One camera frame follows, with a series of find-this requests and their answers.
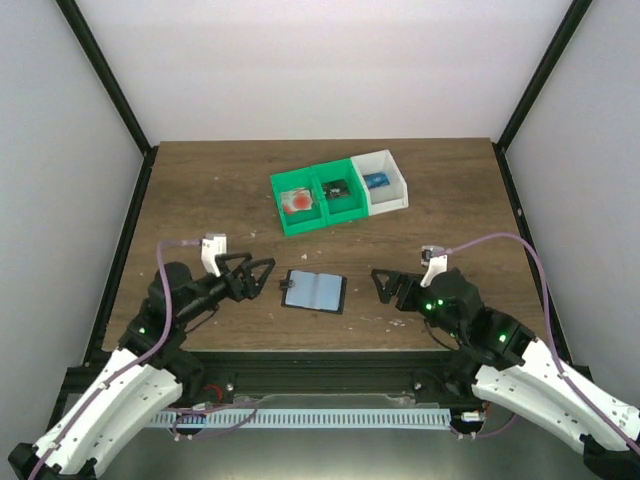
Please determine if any black side rail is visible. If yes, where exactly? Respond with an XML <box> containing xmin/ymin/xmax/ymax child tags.
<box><xmin>492</xmin><ymin>143</ymin><xmax>572</xmax><ymax>363</ymax></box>
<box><xmin>82</xmin><ymin>145</ymin><xmax>159</xmax><ymax>367</ymax></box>

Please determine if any light blue cable duct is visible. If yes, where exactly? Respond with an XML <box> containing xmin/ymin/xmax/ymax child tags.
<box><xmin>147</xmin><ymin>408</ymin><xmax>452</xmax><ymax>430</ymax></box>

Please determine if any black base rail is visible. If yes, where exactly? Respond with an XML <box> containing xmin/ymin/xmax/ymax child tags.
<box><xmin>170</xmin><ymin>350</ymin><xmax>482</xmax><ymax>407</ymax></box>

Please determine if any black leather card holder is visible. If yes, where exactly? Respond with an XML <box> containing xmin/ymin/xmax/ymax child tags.
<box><xmin>279</xmin><ymin>270</ymin><xmax>347</xmax><ymax>315</ymax></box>

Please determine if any white storage bin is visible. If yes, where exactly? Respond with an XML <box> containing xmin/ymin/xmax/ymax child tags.
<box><xmin>350</xmin><ymin>149</ymin><xmax>409</xmax><ymax>216</ymax></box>

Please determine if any black frame post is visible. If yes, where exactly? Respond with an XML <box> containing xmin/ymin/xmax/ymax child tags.
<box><xmin>54</xmin><ymin>0</ymin><xmax>154</xmax><ymax>156</ymax></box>
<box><xmin>492</xmin><ymin>0</ymin><xmax>594</xmax><ymax>151</ymax></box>

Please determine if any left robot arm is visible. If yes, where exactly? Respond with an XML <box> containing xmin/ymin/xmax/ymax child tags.
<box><xmin>8</xmin><ymin>252</ymin><xmax>276</xmax><ymax>479</ymax></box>

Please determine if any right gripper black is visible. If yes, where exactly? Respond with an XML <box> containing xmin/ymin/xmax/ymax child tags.
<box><xmin>371</xmin><ymin>270</ymin><xmax>466</xmax><ymax>342</ymax></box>

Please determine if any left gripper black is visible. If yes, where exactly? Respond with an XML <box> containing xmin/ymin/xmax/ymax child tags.
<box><xmin>178</xmin><ymin>253</ymin><xmax>278</xmax><ymax>327</ymax></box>

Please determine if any black frame post right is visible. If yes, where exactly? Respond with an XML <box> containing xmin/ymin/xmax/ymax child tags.
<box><xmin>492</xmin><ymin>0</ymin><xmax>594</xmax><ymax>151</ymax></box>

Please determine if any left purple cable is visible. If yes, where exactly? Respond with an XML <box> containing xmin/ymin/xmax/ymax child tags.
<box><xmin>27</xmin><ymin>238</ymin><xmax>261</xmax><ymax>480</ymax></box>

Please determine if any black frame post left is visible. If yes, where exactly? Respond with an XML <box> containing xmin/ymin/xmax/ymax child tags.
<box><xmin>54</xmin><ymin>0</ymin><xmax>154</xmax><ymax>156</ymax></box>

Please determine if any purple cable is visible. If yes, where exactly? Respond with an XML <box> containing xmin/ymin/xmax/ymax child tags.
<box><xmin>444</xmin><ymin>232</ymin><xmax>640</xmax><ymax>454</ymax></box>
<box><xmin>27</xmin><ymin>238</ymin><xmax>261</xmax><ymax>480</ymax></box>

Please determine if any left black side rail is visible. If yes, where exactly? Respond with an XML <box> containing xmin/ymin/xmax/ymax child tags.
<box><xmin>82</xmin><ymin>145</ymin><xmax>159</xmax><ymax>367</ymax></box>

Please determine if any large green storage bin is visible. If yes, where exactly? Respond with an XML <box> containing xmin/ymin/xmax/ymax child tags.
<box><xmin>270</xmin><ymin>167</ymin><xmax>328</xmax><ymax>236</ymax></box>

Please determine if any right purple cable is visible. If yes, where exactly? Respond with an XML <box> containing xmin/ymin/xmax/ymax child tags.
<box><xmin>444</xmin><ymin>232</ymin><xmax>640</xmax><ymax>454</ymax></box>

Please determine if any red striped credit card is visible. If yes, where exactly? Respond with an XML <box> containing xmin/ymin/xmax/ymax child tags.
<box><xmin>280</xmin><ymin>187</ymin><xmax>314</xmax><ymax>215</ymax></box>

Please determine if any right black side rail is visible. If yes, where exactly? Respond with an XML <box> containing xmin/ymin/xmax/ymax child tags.
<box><xmin>492</xmin><ymin>143</ymin><xmax>572</xmax><ymax>363</ymax></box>

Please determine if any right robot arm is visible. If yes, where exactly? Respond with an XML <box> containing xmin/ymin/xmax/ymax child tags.
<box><xmin>371</xmin><ymin>269</ymin><xmax>639</xmax><ymax>479</ymax></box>

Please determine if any middle green storage bin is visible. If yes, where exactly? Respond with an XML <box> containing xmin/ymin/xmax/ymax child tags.
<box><xmin>311</xmin><ymin>158</ymin><xmax>368</xmax><ymax>226</ymax></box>

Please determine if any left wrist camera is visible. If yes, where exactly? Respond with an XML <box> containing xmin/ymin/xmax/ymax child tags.
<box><xmin>200</xmin><ymin>233</ymin><xmax>227</xmax><ymax>277</ymax></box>

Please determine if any metal front plate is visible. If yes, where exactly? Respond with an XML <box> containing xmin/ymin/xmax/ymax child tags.
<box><xmin>39</xmin><ymin>394</ymin><xmax>619</xmax><ymax>480</ymax></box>

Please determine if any black card in bin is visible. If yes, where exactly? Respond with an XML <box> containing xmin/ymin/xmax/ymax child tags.
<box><xmin>322</xmin><ymin>179</ymin><xmax>350</xmax><ymax>200</ymax></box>

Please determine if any blue card in bin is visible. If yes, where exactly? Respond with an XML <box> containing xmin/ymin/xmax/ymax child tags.
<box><xmin>363</xmin><ymin>172</ymin><xmax>390</xmax><ymax>190</ymax></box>

